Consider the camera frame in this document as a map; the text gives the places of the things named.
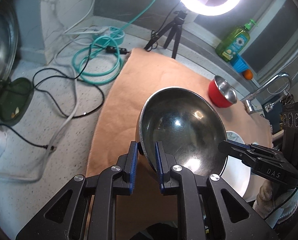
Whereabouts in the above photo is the white plate grey leaf pattern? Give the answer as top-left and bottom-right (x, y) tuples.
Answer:
(218, 130), (252, 199)

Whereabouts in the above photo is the stainless steel bowl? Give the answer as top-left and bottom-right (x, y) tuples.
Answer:
(135, 87), (227, 176)

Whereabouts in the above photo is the red steel bowl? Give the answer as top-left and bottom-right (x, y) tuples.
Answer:
(208, 75), (238, 108)

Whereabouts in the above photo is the white work glove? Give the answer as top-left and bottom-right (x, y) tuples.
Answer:
(253, 180), (298, 223)

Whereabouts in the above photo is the tan cloth mat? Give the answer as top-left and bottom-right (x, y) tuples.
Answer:
(85, 47), (275, 240)

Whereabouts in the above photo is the chrome faucet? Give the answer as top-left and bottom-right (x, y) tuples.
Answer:
(242, 72), (292, 115)

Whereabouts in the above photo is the orange fruit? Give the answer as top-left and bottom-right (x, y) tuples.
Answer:
(243, 69), (253, 80)

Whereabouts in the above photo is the blue ribbed cup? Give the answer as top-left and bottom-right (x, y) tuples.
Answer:
(230, 54), (248, 73)

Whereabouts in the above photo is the green dish soap bottle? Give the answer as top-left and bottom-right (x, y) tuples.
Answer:
(216, 18), (257, 62)

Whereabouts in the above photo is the black inline light controller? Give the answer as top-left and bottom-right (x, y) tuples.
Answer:
(105, 46), (129, 55)

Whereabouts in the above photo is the black tripod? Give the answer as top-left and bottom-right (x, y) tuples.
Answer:
(144, 10), (187, 59)

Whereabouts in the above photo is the teal round power strip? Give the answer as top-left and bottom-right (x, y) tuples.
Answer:
(92, 26), (125, 47)

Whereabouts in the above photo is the steel pot lid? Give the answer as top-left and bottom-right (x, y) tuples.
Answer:
(0, 3), (18, 90)

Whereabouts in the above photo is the white cable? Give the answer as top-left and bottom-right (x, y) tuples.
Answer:
(0, 0), (110, 221)

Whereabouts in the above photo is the black cable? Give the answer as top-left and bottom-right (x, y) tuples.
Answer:
(0, 67), (106, 221)

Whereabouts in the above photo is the teal cable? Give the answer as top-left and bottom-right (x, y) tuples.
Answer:
(71, 0), (173, 85)

